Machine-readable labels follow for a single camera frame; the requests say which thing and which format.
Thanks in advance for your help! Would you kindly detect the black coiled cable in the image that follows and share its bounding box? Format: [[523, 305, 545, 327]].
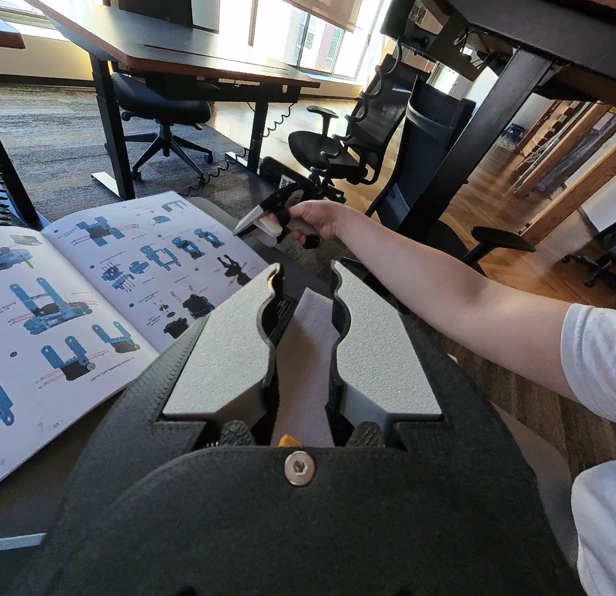
[[310, 38, 419, 185], [180, 146, 258, 197], [0, 173, 17, 229]]

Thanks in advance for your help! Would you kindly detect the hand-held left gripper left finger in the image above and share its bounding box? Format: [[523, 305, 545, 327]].
[[163, 263, 285, 443]]

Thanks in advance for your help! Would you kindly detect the black fabric office chair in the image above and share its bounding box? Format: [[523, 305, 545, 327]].
[[365, 79, 537, 277]]

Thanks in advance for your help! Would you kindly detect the raised black desk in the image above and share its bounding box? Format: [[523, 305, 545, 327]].
[[380, 0, 616, 243]]

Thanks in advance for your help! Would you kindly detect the white foam sheet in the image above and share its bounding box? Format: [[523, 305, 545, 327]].
[[269, 287, 340, 448]]

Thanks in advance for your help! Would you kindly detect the person's white shirt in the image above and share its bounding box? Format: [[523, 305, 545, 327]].
[[560, 303, 616, 596]]

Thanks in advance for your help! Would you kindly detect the person's right forearm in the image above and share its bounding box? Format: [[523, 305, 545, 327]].
[[334, 204, 580, 404]]

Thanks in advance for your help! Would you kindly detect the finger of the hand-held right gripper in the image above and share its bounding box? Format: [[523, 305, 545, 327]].
[[233, 203, 282, 247], [260, 188, 306, 212]]

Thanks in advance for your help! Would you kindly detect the black rectangular case sleeve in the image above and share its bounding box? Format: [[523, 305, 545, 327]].
[[0, 533, 47, 553]]

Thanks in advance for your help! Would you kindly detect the dark blue office chair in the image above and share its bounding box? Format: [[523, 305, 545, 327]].
[[112, 72, 215, 182]]

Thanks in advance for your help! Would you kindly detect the instruction manual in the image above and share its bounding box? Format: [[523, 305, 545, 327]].
[[0, 190, 270, 481]]

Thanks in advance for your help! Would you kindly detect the black wood-edged standing desk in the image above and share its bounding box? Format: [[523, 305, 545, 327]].
[[11, 0, 322, 201]]

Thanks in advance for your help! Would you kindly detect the black mesh office chair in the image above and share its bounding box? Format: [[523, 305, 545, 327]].
[[288, 55, 419, 205]]

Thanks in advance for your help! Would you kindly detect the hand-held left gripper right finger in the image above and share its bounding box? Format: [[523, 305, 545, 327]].
[[325, 261, 443, 445]]

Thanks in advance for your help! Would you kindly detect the black screwdriver bit holder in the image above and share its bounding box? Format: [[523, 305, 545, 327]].
[[267, 290, 300, 347]]

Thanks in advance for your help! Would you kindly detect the person's right hand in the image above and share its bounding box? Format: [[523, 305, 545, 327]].
[[272, 200, 349, 250]]

